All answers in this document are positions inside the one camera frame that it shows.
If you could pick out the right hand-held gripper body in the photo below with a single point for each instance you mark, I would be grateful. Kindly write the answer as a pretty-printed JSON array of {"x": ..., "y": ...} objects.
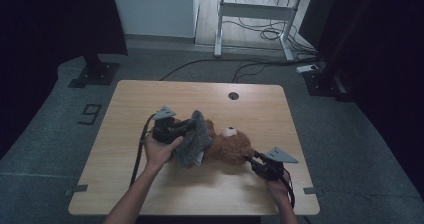
[{"x": 275, "y": 165}]

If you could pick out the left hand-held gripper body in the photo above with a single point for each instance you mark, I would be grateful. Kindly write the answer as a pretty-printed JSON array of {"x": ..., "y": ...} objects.
[{"x": 165, "y": 127}]

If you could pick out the grey fuzzy cloth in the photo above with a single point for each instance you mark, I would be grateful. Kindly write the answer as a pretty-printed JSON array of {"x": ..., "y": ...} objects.
[{"x": 196, "y": 140}]

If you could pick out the brown teddy bear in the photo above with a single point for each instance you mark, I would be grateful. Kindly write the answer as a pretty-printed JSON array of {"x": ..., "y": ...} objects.
[{"x": 230, "y": 147}]

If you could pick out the person's right hand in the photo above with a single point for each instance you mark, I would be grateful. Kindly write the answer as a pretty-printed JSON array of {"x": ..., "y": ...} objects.
[{"x": 276, "y": 187}]

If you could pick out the person's left hand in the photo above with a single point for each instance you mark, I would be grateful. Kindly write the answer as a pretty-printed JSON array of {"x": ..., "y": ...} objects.
[{"x": 158, "y": 152}]

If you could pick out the grey tape strip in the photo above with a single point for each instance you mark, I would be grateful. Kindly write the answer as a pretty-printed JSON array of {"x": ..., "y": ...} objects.
[
  {"x": 311, "y": 190},
  {"x": 77, "y": 189}
]

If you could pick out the black stand with square base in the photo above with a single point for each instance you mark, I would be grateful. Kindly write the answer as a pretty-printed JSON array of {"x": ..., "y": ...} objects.
[{"x": 96, "y": 72}]

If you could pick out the black stand with long base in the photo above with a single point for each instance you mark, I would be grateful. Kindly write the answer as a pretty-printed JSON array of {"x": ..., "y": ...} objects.
[{"x": 325, "y": 84}]

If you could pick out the white power strip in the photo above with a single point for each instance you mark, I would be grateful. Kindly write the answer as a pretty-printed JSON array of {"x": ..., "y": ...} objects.
[{"x": 306, "y": 68}]

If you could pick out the dark curtain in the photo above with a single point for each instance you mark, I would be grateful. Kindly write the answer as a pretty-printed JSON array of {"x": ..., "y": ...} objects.
[
  {"x": 383, "y": 67},
  {"x": 50, "y": 34}
]

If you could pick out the white desk frame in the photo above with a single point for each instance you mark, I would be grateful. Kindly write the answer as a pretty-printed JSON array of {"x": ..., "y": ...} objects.
[{"x": 256, "y": 10}]

